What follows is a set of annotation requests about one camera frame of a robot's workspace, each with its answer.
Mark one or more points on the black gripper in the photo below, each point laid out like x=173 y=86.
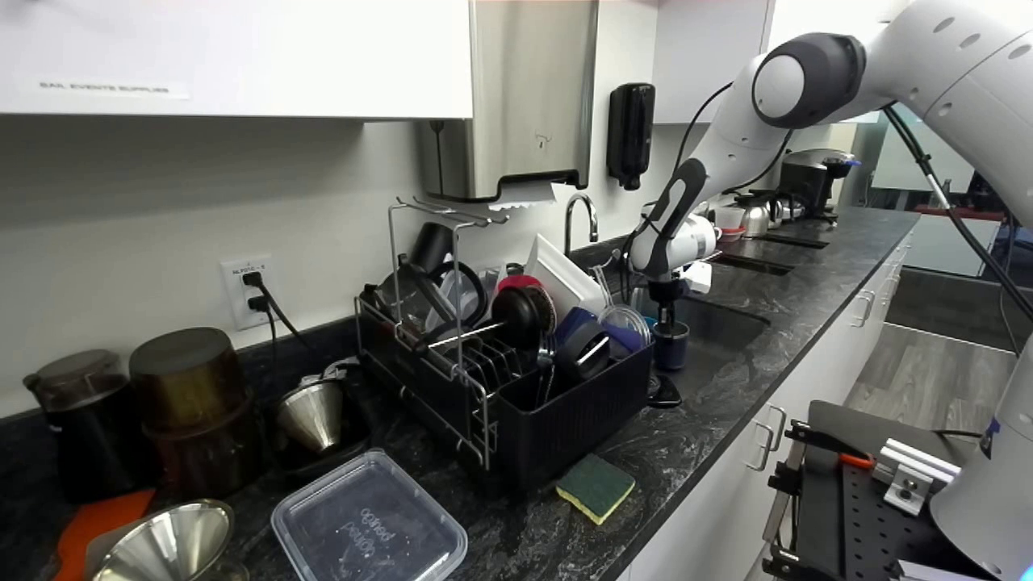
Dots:
x=668 y=297

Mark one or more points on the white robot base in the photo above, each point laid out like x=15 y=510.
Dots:
x=995 y=493

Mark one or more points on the stainless steel sink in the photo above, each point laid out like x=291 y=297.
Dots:
x=729 y=322

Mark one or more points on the pink plastic cup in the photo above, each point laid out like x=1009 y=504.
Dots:
x=732 y=223

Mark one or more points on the black counter mat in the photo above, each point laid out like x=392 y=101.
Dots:
x=754 y=266
x=790 y=241

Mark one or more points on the dark blue plastic item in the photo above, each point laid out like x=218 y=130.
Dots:
x=569 y=322

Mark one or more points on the white cutting board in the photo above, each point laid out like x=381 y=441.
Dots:
x=566 y=279

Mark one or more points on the chrome faucet spout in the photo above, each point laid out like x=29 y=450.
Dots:
x=566 y=227

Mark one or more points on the black round pan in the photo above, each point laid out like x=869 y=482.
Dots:
x=523 y=318

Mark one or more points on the red bowl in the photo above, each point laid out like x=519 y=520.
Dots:
x=519 y=286

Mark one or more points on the black dish rack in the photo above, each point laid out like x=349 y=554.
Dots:
x=569 y=429

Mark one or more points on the black soap dispenser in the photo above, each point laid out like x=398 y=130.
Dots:
x=630 y=134

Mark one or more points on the black coffee machine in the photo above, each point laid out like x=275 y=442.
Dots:
x=807 y=181

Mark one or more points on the green yellow sponge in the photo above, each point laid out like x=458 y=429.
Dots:
x=599 y=488

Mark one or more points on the round glass lid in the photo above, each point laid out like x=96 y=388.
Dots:
x=463 y=290

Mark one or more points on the white lower cabinet front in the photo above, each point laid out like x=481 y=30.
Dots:
x=712 y=504

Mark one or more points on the black mug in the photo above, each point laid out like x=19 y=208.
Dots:
x=431 y=247

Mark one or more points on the steel paper towel dispenser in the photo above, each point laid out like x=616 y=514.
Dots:
x=527 y=86

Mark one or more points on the white board panel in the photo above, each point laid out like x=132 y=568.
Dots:
x=899 y=162

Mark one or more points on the white box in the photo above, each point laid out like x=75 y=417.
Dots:
x=947 y=247

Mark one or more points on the black perforated breadboard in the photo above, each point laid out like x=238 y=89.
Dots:
x=872 y=527

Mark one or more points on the steel cone coffee dripper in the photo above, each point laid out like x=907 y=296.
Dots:
x=310 y=414

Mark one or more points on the clear plastic container lid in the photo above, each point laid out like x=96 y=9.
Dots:
x=365 y=527

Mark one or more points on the brown metal canister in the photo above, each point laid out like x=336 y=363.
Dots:
x=189 y=388

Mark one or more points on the steel funnel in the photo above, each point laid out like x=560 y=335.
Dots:
x=162 y=544

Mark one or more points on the dark lidded canister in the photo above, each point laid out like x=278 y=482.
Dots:
x=80 y=429

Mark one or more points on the orange mat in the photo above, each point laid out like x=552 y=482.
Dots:
x=91 y=527

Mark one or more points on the silver aluminium bracket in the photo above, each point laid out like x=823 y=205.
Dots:
x=913 y=462

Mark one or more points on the white wall outlet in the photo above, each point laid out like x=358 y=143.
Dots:
x=230 y=283

